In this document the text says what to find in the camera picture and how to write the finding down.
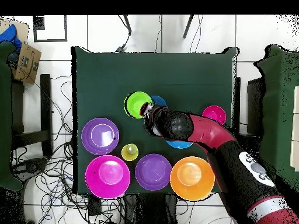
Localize cardboard box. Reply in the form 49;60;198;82
13;42;43;85

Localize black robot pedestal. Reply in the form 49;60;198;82
123;193;177;224

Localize green cloth side table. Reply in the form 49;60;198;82
0;41;24;193
253;44;299;185

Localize small green bowl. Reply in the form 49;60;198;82
123;91;154;120

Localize black power strip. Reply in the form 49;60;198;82
88;194;102;216

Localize grey pedestal leg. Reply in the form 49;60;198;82
12;157;48;179

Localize translucent teal bowl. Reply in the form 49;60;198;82
150;94;168;108

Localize blue cloth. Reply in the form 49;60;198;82
0;23;23;51

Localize large pink bowl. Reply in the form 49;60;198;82
84;155;131;200

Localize yellow cup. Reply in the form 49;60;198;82
120;143;139;162

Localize dark green tablecloth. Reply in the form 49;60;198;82
71;45;239;195

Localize large yellow bowl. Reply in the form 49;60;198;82
169;156;215;201

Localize white box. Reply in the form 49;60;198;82
290;85;299;172

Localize small red bowl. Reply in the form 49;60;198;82
201;105;227;125

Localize tangle of floor cables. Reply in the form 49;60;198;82
11;74;128;224

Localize blue bowl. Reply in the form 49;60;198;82
165;139;194;149

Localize black wooden stand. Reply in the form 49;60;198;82
11;73;54;157
233;76;266;141

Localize black camera tripod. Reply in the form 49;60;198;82
123;15;195;40

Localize purple bowl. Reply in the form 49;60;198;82
134;153;173;191
81;117;120;156

